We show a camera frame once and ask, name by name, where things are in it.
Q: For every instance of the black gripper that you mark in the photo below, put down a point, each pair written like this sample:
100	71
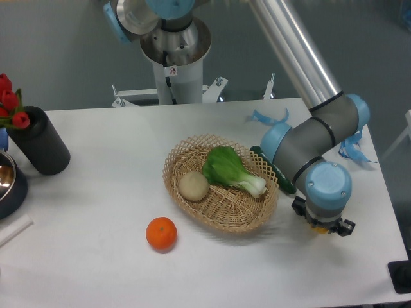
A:
334	225

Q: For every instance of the yellow bell pepper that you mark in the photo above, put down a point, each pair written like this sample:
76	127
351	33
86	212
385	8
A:
320	230

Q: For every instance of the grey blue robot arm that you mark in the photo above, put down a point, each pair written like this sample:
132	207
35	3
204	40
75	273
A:
297	151

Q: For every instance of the green cucumber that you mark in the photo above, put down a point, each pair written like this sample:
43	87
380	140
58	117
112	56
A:
283	182

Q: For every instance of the crumpled blue tape strip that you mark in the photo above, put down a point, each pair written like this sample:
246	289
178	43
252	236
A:
350	148

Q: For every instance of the black device at edge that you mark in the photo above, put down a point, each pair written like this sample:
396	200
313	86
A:
400	276

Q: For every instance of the green bok choy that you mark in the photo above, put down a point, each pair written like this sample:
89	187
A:
224	167

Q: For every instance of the woven wicker basket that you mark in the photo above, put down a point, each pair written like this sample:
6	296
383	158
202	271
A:
226	209

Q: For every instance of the beige potato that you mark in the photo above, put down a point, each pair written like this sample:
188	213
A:
193	186

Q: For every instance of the orange tangerine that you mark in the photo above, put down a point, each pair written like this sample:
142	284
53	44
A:
161	233

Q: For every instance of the black cylindrical vase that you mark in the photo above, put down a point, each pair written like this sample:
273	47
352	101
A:
41	143

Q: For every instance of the white paper strip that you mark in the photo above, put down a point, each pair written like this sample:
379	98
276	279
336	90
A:
13	228

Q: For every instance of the metal bowl dark rim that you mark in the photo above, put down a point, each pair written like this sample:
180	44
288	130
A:
14	185

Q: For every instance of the red tulip flowers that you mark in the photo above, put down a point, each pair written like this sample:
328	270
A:
13	114

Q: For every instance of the blue object left edge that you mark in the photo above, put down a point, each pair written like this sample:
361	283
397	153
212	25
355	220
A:
4	139

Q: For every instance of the white metal base frame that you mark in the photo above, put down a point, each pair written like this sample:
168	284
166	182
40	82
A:
214	93

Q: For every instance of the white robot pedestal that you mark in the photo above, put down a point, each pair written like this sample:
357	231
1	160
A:
177	49

